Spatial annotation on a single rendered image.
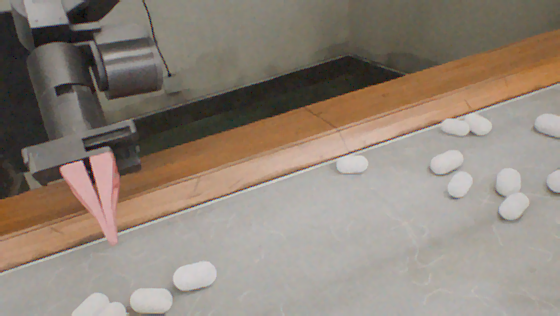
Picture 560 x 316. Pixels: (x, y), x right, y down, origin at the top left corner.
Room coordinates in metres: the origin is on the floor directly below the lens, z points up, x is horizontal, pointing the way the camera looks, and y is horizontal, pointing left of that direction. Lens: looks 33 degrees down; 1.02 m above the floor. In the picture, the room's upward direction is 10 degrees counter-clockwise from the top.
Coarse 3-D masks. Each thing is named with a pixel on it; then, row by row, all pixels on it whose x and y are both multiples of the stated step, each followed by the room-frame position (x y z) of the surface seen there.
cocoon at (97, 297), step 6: (96, 294) 0.29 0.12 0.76; (102, 294) 0.29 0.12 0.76; (84, 300) 0.29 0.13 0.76; (90, 300) 0.28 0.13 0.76; (96, 300) 0.28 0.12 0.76; (102, 300) 0.29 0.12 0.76; (108, 300) 0.29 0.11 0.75; (84, 306) 0.28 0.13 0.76; (90, 306) 0.28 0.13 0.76; (96, 306) 0.28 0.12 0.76; (102, 306) 0.28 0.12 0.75; (78, 312) 0.27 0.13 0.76; (84, 312) 0.27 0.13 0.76; (90, 312) 0.27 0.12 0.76; (96, 312) 0.28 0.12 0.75
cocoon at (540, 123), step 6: (546, 114) 0.45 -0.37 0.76; (540, 120) 0.45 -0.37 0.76; (546, 120) 0.44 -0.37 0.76; (552, 120) 0.44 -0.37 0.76; (558, 120) 0.43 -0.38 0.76; (540, 126) 0.44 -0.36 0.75; (546, 126) 0.44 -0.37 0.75; (552, 126) 0.43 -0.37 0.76; (558, 126) 0.43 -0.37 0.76; (546, 132) 0.44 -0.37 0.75; (552, 132) 0.43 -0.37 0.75; (558, 132) 0.43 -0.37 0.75
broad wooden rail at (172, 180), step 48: (528, 48) 0.65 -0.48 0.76; (384, 96) 0.57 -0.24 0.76; (432, 96) 0.54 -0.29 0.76; (480, 96) 0.54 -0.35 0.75; (192, 144) 0.53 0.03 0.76; (240, 144) 0.51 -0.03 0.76; (288, 144) 0.49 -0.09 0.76; (336, 144) 0.49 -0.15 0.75; (48, 192) 0.47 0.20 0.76; (96, 192) 0.45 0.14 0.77; (144, 192) 0.44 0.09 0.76; (192, 192) 0.44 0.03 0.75; (0, 240) 0.39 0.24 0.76; (48, 240) 0.39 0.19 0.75
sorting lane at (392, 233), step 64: (512, 128) 0.47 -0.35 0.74; (256, 192) 0.43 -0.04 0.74; (320, 192) 0.41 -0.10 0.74; (384, 192) 0.39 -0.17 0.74; (448, 192) 0.37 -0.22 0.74; (64, 256) 0.38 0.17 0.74; (128, 256) 0.36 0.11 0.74; (192, 256) 0.34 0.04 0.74; (256, 256) 0.32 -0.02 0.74; (320, 256) 0.31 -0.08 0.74; (384, 256) 0.30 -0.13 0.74; (448, 256) 0.28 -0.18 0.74; (512, 256) 0.27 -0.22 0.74
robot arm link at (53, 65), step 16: (48, 48) 0.46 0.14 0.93; (64, 48) 0.47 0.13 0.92; (80, 48) 0.48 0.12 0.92; (96, 48) 0.48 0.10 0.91; (32, 64) 0.46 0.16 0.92; (48, 64) 0.45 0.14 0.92; (64, 64) 0.45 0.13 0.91; (80, 64) 0.46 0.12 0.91; (96, 64) 0.47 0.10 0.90; (32, 80) 0.46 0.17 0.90; (48, 80) 0.44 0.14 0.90; (64, 80) 0.44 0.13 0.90; (80, 80) 0.44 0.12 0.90; (96, 80) 0.49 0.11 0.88
